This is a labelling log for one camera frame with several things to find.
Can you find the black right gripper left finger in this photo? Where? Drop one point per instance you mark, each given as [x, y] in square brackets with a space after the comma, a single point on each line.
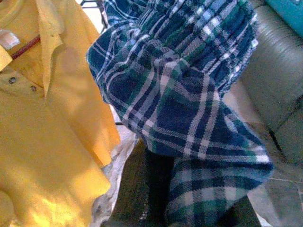
[132, 189]

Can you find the blue plaid shirt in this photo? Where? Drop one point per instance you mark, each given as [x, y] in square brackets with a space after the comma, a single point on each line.
[177, 106]

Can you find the white hanging garment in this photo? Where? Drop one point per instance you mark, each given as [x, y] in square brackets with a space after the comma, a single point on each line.
[118, 170]

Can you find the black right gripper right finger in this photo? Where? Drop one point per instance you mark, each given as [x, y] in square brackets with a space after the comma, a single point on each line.
[246, 212]

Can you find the black metal drying rack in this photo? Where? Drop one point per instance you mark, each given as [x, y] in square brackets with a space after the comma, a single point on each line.
[103, 14]

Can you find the grey green sofa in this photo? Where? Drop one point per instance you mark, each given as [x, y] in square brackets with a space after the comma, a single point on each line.
[277, 71]

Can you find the yellow shirt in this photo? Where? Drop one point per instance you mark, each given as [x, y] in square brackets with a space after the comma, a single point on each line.
[47, 130]

